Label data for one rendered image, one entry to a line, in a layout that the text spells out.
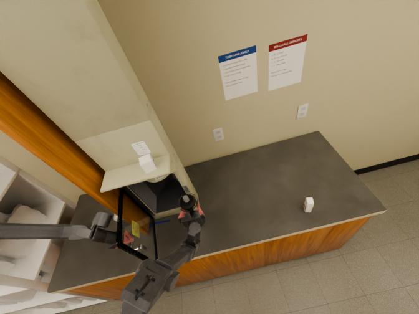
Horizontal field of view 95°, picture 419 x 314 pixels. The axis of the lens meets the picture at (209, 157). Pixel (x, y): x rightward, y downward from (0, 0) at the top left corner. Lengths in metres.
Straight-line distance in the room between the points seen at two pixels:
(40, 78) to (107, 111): 0.20
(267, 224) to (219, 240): 0.30
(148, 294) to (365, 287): 1.96
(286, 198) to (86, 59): 1.21
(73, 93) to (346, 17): 1.31
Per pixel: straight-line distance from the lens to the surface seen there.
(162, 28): 1.10
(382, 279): 2.36
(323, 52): 1.42
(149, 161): 0.84
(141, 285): 0.60
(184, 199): 1.03
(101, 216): 1.05
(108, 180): 0.98
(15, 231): 1.04
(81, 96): 0.79
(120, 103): 0.77
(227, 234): 1.26
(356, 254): 2.35
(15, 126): 0.86
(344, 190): 1.46
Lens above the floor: 2.12
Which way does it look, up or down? 47 degrees down
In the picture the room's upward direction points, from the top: 18 degrees counter-clockwise
